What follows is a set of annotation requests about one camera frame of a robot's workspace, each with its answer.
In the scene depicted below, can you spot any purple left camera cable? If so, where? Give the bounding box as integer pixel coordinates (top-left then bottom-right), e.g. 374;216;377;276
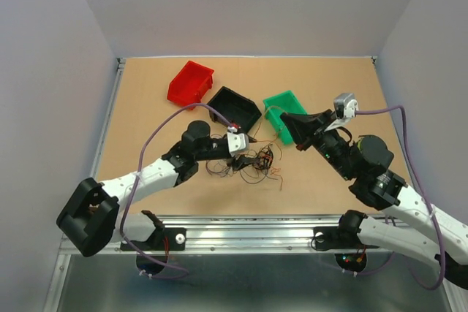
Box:
119;103;238;280

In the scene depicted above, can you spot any purple camera cable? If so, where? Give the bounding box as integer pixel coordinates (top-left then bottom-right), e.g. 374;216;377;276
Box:
354;105;447;291
119;103;238;280

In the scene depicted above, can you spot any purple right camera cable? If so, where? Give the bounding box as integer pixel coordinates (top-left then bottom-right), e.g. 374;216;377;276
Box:
354;105;447;291

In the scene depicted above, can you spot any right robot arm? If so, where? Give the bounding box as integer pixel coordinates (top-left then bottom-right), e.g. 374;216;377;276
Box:
281;110;467;289

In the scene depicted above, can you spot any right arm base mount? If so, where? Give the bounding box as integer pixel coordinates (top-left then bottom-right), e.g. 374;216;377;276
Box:
311;226;364;251

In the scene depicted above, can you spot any black thick cable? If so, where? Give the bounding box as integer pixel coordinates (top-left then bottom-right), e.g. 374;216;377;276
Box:
252;145;277;170

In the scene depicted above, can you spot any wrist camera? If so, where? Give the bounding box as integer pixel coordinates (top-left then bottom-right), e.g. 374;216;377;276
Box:
227;132;249;156
325;93;359;132

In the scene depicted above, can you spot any red plastic bin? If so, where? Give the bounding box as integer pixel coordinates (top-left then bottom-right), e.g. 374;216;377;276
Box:
167;61;214;107

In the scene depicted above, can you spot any green plastic bin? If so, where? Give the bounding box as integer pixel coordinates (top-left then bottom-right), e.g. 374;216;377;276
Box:
263;90;306;145

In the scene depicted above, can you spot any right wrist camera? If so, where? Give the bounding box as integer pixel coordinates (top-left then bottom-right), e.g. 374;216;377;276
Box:
325;93;359;132

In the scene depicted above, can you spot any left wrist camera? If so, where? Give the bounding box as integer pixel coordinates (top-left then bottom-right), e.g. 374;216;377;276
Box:
227;132;249;156

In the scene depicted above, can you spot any black plastic bin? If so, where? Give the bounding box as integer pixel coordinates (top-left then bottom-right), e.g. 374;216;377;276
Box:
208;86;262;133

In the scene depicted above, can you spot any blue thin cable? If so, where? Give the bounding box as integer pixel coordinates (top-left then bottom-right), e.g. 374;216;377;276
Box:
204;158;271;185

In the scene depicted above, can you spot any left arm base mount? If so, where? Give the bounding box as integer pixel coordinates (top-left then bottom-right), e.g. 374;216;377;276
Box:
132;227;186;252

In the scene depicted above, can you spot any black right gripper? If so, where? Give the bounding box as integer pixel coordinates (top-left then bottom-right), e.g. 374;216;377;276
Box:
279;108;358;180

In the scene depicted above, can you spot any aluminium table frame rail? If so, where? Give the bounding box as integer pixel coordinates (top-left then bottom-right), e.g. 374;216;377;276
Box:
56;56;467;311

